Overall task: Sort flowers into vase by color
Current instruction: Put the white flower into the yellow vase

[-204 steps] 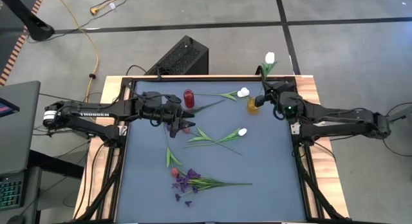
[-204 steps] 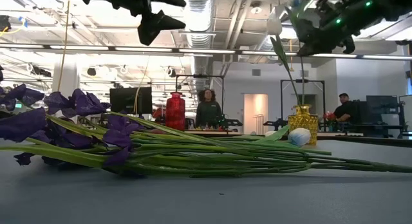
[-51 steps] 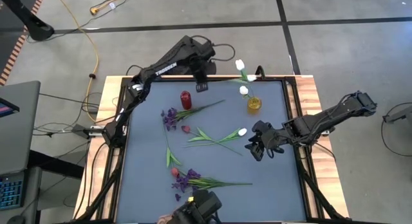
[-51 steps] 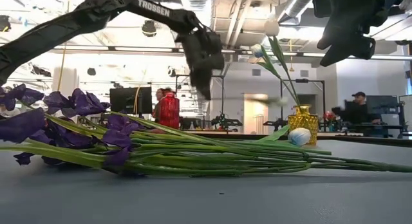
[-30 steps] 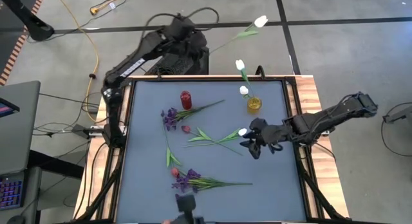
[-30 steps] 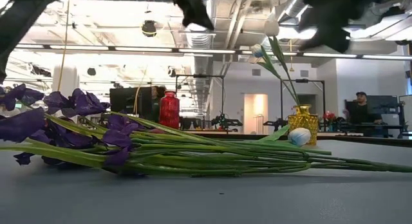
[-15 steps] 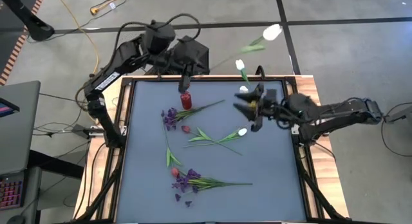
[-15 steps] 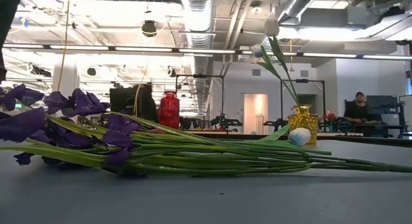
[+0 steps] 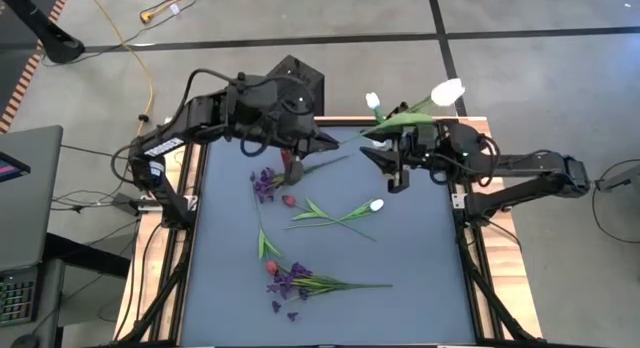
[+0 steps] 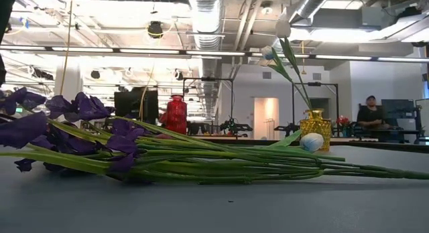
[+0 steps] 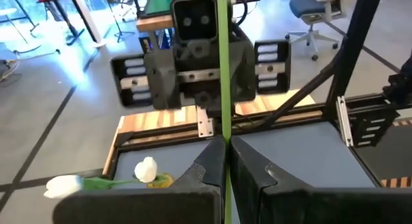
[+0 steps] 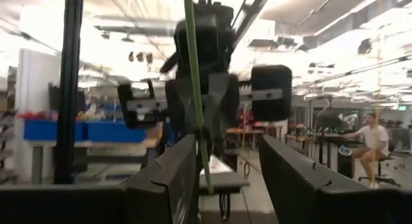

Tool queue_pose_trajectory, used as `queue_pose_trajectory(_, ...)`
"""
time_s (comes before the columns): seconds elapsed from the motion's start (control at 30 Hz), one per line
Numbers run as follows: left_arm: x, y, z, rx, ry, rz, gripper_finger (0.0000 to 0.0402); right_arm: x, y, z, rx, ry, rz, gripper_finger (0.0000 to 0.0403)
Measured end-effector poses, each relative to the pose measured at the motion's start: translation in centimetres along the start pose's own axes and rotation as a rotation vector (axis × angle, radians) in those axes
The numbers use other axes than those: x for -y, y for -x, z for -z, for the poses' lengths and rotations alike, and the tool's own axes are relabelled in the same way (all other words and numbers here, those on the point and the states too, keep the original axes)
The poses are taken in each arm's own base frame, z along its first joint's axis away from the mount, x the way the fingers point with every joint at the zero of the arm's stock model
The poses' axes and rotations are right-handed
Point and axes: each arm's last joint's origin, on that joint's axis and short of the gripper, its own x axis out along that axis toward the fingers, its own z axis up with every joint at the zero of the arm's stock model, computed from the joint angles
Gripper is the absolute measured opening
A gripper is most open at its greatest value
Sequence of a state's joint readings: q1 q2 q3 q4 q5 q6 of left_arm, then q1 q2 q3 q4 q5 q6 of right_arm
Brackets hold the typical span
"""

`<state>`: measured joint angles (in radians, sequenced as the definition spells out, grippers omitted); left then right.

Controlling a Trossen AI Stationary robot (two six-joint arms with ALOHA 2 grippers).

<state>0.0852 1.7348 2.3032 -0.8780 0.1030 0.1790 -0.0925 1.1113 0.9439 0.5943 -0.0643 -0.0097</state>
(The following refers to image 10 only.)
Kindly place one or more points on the dark background screen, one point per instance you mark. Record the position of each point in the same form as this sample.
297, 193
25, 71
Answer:
397, 107

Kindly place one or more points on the wall air vent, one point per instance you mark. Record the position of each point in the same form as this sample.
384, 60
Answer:
266, 75
316, 76

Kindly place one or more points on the yellow glass vase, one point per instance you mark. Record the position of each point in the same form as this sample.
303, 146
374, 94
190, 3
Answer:
316, 124

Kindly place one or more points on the large silver ceiling duct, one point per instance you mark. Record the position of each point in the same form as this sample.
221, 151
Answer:
206, 22

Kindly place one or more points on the black aluminium table frame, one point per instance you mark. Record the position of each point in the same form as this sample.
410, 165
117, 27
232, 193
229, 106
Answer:
385, 146

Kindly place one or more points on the background red flowers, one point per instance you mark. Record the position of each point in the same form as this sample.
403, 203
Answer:
342, 120

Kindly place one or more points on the white artificial tulip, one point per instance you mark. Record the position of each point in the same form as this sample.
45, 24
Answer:
268, 53
283, 28
311, 142

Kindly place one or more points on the black monitor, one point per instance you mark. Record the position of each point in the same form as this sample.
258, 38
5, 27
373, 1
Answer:
134, 104

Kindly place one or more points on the red glass vase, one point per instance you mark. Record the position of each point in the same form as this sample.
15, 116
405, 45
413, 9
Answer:
176, 114

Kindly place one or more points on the slim silver ceiling duct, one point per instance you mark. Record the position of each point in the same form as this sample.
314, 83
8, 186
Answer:
311, 3

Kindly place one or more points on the black ceiling dome device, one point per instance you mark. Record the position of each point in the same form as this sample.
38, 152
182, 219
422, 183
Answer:
155, 28

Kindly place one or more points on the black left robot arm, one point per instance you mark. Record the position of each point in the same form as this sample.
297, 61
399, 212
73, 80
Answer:
5, 8

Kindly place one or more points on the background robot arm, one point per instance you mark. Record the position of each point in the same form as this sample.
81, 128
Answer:
286, 128
234, 127

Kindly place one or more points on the white pillar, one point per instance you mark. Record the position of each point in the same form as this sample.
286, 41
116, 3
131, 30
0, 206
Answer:
70, 82

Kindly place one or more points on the ceiling light strip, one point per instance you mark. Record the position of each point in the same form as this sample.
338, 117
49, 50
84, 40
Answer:
151, 51

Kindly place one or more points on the red artificial tulip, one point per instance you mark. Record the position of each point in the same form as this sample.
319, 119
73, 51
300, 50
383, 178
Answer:
165, 136

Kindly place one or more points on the person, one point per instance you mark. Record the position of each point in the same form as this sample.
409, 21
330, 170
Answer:
370, 116

